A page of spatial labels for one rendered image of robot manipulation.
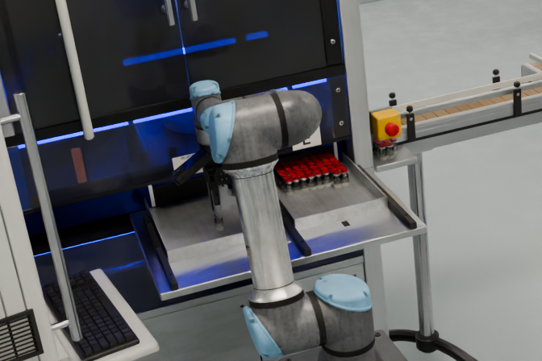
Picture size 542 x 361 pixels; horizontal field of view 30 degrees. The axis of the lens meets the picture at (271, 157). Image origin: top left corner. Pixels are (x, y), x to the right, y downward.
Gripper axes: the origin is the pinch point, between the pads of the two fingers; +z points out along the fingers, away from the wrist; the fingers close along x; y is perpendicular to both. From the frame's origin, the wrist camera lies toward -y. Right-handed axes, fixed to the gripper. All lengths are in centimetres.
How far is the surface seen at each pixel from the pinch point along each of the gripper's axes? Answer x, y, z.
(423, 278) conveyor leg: 34, 70, 58
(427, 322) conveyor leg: 34, 70, 75
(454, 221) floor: 128, 125, 95
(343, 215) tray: -7.2, 32.2, 6.0
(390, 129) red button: 15, 56, -5
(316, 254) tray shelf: -21.0, 19.9, 7.3
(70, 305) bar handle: -33, -41, -2
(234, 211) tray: 12.1, 7.2, 7.0
